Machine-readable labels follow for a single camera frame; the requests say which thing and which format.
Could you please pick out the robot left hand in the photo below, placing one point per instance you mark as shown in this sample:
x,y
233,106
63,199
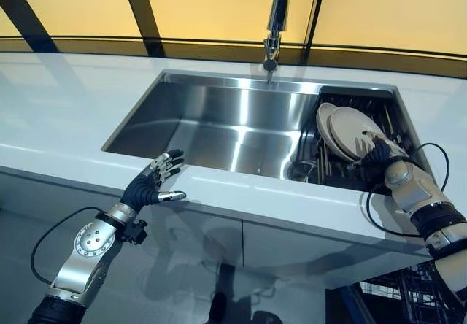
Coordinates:
x,y
142,190

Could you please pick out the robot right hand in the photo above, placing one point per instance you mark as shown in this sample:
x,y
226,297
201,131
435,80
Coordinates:
x,y
383,152

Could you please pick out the beige ceramic plate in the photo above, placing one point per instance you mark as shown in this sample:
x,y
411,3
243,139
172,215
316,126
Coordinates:
x,y
350,127
323,119

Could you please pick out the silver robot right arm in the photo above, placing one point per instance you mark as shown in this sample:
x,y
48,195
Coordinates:
x,y
416,192

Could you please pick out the black dish drying rack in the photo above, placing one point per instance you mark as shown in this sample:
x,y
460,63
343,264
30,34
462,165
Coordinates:
x,y
394,119

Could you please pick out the stainless steel sink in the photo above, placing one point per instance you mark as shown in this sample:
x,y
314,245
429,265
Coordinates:
x,y
219,119

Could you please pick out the chrome gooseneck faucet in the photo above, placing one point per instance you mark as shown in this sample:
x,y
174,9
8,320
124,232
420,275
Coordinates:
x,y
277,17

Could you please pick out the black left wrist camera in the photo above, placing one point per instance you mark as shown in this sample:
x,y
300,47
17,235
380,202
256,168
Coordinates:
x,y
135,233

